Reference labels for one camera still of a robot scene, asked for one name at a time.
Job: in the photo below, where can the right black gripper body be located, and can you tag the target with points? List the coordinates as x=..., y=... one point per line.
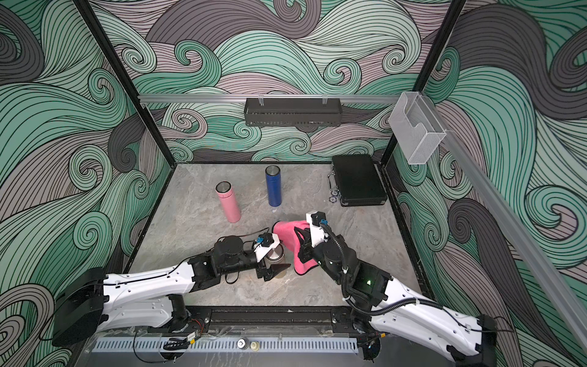
x=310, y=252

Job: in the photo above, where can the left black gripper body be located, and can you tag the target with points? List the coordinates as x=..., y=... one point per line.
x=261, y=271

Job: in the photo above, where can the pink microfiber cloth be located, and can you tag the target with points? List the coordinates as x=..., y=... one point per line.
x=294, y=235

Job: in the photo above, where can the blue thermos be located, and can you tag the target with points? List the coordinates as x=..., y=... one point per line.
x=273, y=184

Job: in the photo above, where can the gold thermos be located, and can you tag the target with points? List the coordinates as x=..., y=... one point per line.
x=277, y=256

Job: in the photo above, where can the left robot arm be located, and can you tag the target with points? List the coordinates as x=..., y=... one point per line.
x=97, y=301

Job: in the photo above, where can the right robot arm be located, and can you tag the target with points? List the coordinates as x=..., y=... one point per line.
x=382, y=305

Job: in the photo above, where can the pink thermos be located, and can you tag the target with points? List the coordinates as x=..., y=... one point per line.
x=226, y=194

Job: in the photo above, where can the metal rings on case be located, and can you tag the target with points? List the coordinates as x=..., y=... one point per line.
x=333, y=190

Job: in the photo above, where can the black case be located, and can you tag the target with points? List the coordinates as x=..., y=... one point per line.
x=358, y=181

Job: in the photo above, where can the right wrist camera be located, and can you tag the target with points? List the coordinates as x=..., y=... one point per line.
x=315, y=220

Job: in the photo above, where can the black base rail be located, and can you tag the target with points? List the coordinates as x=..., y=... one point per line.
x=275, y=316

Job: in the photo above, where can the white slotted cable duct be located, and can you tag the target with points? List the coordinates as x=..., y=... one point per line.
x=304, y=344

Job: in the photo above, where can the black wall shelf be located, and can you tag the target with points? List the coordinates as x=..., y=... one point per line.
x=296, y=112

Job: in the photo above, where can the clear plastic wall holder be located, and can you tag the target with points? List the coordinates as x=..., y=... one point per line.
x=416, y=125

